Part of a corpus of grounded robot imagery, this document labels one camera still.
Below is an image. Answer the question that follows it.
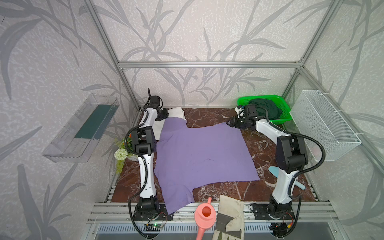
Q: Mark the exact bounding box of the purple t shirt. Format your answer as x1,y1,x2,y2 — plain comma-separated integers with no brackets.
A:
154,118,260,214

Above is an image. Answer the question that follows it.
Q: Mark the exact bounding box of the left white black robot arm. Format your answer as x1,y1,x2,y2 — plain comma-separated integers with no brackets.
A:
125,90,168,219

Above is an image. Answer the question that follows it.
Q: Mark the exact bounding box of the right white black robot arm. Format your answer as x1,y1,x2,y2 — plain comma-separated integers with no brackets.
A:
227,105,326,219

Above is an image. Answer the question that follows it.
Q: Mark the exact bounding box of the dark green t shirt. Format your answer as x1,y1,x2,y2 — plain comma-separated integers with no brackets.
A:
249,99,283,120

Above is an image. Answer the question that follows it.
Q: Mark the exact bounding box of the folded white t shirt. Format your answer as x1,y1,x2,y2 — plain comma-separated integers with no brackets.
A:
153,107,186,141

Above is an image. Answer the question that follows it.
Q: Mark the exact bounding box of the green plastic basket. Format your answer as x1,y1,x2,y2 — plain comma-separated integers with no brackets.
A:
237,95,293,125

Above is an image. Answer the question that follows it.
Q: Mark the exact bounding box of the potted orange flower plant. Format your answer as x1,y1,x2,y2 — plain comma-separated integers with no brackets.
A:
114,136,133,175

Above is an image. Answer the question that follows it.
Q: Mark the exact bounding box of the pink watering can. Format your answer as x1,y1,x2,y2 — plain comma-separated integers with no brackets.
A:
195,197,217,240

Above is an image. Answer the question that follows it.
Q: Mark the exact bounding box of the beige gardening glove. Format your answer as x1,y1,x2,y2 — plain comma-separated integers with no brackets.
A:
212,195,245,240

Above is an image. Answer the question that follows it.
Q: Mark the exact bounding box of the right wiring bundle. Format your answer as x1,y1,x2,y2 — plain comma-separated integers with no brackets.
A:
268,221,295,238

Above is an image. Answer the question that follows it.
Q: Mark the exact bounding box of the green circuit board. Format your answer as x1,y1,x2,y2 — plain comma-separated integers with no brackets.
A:
145,223,166,232

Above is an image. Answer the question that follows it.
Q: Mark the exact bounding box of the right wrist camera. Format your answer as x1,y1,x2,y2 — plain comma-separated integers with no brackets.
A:
235,105,244,119

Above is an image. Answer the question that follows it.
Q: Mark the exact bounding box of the white wire mesh basket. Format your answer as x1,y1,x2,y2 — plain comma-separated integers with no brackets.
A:
291,90,362,162

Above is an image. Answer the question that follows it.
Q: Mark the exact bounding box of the clear plastic wall shelf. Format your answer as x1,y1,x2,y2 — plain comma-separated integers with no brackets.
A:
42,94,120,163

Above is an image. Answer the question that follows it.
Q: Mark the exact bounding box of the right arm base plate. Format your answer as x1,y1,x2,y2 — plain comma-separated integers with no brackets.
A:
249,203,296,221

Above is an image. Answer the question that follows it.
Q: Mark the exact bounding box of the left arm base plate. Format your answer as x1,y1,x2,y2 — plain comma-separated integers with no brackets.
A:
133,203,174,221

